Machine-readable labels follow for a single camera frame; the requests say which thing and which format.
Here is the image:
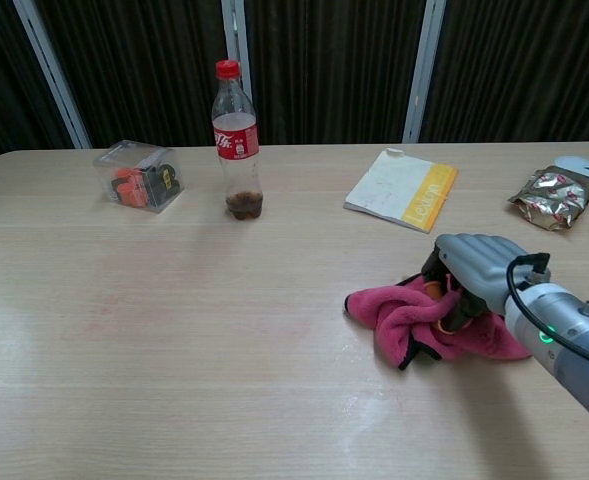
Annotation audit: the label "cola bottle red cap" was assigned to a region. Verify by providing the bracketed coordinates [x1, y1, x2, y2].
[210, 59, 264, 222]

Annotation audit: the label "black fabric partition panel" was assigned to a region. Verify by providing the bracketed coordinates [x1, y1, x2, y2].
[0, 0, 78, 171]
[36, 0, 235, 150]
[243, 0, 428, 146]
[418, 0, 589, 145]

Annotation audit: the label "clear plastic box orange items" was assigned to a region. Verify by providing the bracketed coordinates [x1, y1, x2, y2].
[92, 140, 186, 215]

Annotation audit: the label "pink cloth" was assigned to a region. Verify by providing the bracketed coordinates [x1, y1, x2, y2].
[344, 272, 534, 371]

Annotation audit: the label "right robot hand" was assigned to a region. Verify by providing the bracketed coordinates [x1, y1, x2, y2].
[420, 233, 531, 335]

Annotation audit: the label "gold foil snack packet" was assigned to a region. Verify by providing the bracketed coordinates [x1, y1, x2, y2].
[507, 167, 589, 232]

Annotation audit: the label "white yellow notebook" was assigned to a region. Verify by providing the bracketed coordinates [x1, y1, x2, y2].
[343, 146, 459, 235]

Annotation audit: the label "silver partition post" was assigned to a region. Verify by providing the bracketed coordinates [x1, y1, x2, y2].
[402, 0, 449, 145]
[222, 0, 254, 147]
[12, 0, 94, 150]

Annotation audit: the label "white round lid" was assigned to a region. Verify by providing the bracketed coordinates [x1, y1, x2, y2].
[553, 154, 589, 177]

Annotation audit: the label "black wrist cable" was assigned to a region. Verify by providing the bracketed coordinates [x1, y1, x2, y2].
[505, 253, 589, 374]

